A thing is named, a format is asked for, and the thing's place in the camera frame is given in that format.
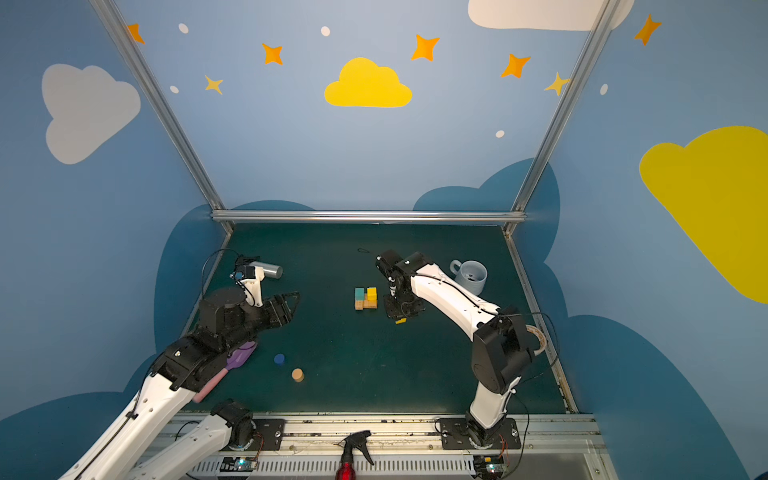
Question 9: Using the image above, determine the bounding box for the wooden cylinder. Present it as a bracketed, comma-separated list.
[291, 368, 305, 383]

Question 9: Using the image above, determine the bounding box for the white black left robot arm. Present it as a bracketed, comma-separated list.
[64, 281, 300, 479]

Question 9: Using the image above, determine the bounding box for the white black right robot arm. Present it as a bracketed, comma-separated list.
[376, 250, 536, 448]

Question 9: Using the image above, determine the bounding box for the silver spray bottle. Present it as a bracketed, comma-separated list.
[234, 256, 283, 280]

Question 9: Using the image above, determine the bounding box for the purple pink brush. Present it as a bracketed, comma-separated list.
[192, 341, 258, 403]

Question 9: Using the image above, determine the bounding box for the light blue ceramic mug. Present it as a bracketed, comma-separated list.
[449, 260, 488, 296]

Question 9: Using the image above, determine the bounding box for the white tape roll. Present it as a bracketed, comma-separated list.
[526, 325, 548, 356]

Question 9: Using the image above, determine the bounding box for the left controller board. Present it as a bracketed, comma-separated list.
[219, 457, 258, 473]

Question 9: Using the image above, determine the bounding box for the controller board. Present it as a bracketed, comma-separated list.
[472, 456, 507, 480]
[219, 457, 258, 473]

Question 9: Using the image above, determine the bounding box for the red spray bottle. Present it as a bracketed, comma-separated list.
[335, 430, 375, 480]

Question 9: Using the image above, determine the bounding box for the right controller board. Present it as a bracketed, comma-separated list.
[472, 456, 507, 480]

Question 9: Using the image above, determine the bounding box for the aluminium back frame rail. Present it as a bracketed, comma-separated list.
[211, 210, 526, 224]

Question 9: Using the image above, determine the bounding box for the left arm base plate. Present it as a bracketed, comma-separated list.
[244, 418, 286, 454]

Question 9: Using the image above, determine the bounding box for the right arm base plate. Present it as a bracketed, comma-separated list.
[435, 417, 522, 450]

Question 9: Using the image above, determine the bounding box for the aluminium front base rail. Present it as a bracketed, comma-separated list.
[98, 412, 619, 480]

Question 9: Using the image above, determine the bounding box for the aluminium left frame post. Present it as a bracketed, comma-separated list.
[89, 0, 225, 213]

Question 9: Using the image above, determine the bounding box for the aluminium frame post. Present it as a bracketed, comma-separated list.
[503, 0, 621, 240]
[89, 0, 225, 213]

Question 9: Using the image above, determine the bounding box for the aluminium right frame post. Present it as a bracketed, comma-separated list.
[503, 0, 621, 240]

